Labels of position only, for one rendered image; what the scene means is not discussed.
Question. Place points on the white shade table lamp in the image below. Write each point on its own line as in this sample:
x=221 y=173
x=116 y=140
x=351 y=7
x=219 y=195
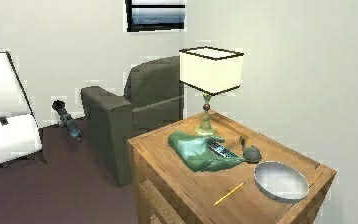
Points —
x=210 y=71

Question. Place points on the wooden chest of drawers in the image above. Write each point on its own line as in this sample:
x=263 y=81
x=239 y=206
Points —
x=187 y=186

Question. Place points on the dark grey armchair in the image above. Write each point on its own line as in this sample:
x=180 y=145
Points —
x=143 y=110

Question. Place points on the green hand-shaped tray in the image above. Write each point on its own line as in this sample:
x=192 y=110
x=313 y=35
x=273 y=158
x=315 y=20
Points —
x=193 y=150

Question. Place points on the black remote control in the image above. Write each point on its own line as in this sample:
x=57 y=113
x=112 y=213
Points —
x=220 y=149

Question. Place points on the grey bird figurine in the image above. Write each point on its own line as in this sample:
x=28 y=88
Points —
x=252 y=154

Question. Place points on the yellow pencil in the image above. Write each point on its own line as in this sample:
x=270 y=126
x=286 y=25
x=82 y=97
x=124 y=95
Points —
x=228 y=194

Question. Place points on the black framed window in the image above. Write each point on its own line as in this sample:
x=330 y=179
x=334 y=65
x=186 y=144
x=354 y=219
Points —
x=157 y=15

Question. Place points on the dark baseball bat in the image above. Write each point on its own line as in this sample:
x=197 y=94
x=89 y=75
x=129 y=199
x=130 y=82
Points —
x=67 y=121

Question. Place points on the grey round bowl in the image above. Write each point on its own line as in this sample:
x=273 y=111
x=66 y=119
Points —
x=280 y=181

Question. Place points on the white room door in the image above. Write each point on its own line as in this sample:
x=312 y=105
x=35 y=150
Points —
x=7 y=110

